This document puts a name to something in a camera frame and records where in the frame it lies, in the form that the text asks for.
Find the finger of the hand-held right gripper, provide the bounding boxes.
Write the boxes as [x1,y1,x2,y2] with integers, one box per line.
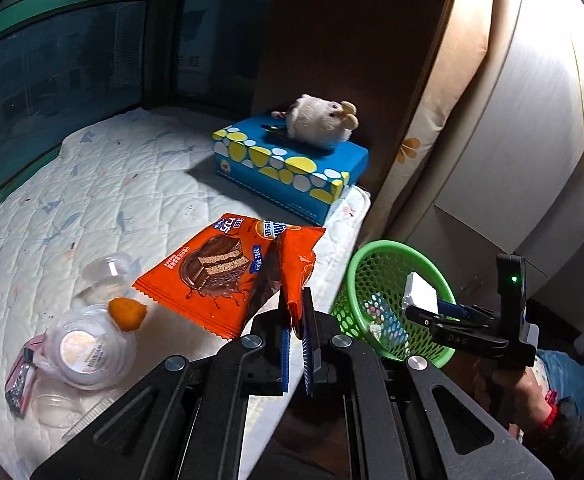
[404,305,503,356]
[437,300,498,322]

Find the person's blue jeans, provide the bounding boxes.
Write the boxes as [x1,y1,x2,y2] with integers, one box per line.
[537,349,584,403]

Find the white plush toy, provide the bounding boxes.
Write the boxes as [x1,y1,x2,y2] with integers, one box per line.
[272,94,360,151]

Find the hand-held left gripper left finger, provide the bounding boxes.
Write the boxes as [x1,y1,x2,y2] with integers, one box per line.
[29,305,294,480]

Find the small blue patterned packet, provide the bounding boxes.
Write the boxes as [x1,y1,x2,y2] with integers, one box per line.
[364,294,408,348]

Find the shallow clear plastic cup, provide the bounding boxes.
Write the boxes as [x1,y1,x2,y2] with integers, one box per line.
[34,392,87,429]

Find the blue dotted tissue box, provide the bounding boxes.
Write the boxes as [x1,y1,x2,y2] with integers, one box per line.
[211,112,370,227]

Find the white cabinet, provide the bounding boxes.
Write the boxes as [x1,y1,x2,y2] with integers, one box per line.
[407,0,584,301]

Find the orange chocolate snack wrapper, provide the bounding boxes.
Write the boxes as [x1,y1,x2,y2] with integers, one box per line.
[132,212,328,341]

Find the white quilted mattress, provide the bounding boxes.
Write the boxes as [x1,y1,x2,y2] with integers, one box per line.
[0,105,373,461]

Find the person's right forearm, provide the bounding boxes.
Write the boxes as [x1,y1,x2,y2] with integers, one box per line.
[519,397,584,480]

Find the small clear plastic cup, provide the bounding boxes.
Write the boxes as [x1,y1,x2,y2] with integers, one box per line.
[83,252,138,287]

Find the person's right hand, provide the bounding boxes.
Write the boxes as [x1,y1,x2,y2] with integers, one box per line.
[474,360,549,423]

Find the dark wooden headboard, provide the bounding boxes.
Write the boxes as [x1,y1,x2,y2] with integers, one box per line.
[257,0,463,211]

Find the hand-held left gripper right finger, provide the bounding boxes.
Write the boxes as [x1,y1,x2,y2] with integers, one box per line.
[299,287,555,480]

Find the red wristband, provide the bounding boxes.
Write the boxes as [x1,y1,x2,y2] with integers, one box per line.
[539,404,559,433]

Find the orange food piece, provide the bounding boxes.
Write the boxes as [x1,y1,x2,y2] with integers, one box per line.
[109,297,148,333]

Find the green perforated plastic basket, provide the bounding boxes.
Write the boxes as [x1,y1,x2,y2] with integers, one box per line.
[329,240,458,368]

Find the cream floral pillow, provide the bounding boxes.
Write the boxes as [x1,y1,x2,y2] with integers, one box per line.
[372,25,490,241]

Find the clear labelled plastic cup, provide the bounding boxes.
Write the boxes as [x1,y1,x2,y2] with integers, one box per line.
[46,305,129,391]

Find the pink snack packet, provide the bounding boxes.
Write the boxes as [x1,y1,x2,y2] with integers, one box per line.
[4,345,41,417]

